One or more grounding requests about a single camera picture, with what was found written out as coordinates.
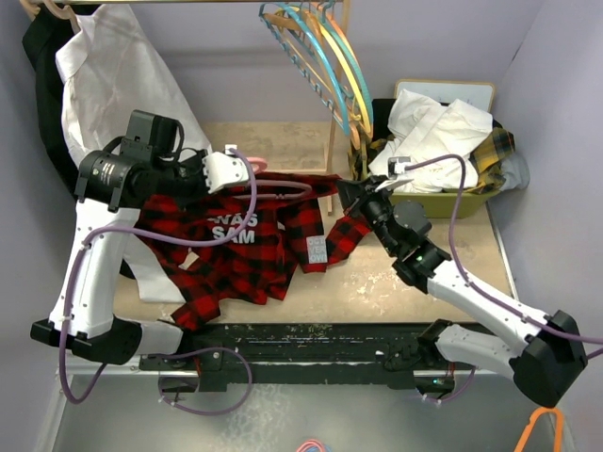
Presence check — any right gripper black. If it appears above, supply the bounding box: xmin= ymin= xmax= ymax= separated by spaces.
xmin=336 ymin=175 xmax=400 ymax=255

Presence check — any pink plastic hanger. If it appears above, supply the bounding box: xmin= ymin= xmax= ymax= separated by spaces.
xmin=224 ymin=176 xmax=312 ymax=201

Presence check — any red black plaid shirt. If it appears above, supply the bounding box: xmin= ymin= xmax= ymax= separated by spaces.
xmin=124 ymin=172 xmax=369 ymax=330

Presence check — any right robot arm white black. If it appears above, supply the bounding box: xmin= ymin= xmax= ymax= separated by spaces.
xmin=336 ymin=176 xmax=588 ymax=408

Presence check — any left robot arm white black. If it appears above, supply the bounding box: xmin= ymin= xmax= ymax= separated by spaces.
xmin=30 ymin=110 xmax=206 ymax=369

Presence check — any white shirt in basket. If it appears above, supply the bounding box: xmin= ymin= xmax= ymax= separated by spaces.
xmin=368 ymin=89 xmax=493 ymax=188

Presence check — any teal plastic hanger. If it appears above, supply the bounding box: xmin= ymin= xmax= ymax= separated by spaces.
xmin=306 ymin=1 xmax=373 ymax=136

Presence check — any yellow plastic hanger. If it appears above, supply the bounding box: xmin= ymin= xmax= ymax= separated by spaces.
xmin=289 ymin=3 xmax=373 ymax=149

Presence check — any yellow plaid shirt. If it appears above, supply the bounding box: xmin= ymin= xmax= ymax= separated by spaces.
xmin=464 ymin=127 xmax=515 ymax=195

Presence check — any white hanging shirt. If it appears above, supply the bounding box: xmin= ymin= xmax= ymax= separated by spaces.
xmin=54 ymin=4 xmax=213 ymax=304

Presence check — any orange plastic hanger on rack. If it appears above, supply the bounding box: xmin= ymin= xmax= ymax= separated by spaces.
xmin=261 ymin=0 xmax=364 ymax=152

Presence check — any blue plastic hanger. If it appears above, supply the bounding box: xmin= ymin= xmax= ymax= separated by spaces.
xmin=257 ymin=1 xmax=358 ymax=137

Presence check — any orange hanger on floor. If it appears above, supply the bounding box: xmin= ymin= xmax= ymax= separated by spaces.
xmin=513 ymin=407 xmax=565 ymax=452

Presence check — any green laundry basket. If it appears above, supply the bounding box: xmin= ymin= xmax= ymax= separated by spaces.
xmin=349 ymin=136 xmax=501 ymax=219

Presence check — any grey blue garment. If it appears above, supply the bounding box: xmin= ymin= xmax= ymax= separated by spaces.
xmin=500 ymin=153 xmax=530 ymax=191

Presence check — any wooden clothes rack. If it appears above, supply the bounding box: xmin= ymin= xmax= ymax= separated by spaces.
xmin=128 ymin=1 xmax=338 ymax=173

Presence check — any black hanging garment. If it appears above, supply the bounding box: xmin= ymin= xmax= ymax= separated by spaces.
xmin=22 ymin=6 xmax=78 ymax=195

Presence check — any pink blue hangers bottom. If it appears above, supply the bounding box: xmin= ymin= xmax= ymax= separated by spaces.
xmin=296 ymin=439 xmax=332 ymax=452

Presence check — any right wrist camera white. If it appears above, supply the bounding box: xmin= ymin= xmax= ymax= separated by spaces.
xmin=376 ymin=156 xmax=413 ymax=192

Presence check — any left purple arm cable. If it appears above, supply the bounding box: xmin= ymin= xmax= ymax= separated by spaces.
xmin=57 ymin=148 xmax=259 ymax=406

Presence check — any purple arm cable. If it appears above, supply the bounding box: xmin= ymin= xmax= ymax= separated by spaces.
xmin=402 ymin=153 xmax=603 ymax=361
xmin=57 ymin=148 xmax=259 ymax=406

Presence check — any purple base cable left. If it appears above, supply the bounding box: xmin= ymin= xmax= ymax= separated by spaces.
xmin=156 ymin=346 xmax=254 ymax=416

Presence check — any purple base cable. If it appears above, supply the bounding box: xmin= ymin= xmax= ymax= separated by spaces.
xmin=156 ymin=346 xmax=254 ymax=416
xmin=416 ymin=364 xmax=477 ymax=408

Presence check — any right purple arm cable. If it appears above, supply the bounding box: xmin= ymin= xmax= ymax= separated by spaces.
xmin=402 ymin=153 xmax=603 ymax=361

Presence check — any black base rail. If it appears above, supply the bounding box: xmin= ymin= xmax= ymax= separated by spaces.
xmin=139 ymin=323 xmax=467 ymax=397

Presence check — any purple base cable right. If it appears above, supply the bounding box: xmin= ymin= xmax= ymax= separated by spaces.
xmin=416 ymin=364 xmax=477 ymax=408

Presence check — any aluminium rail frame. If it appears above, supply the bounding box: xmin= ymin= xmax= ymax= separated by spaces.
xmin=55 ymin=206 xmax=566 ymax=425

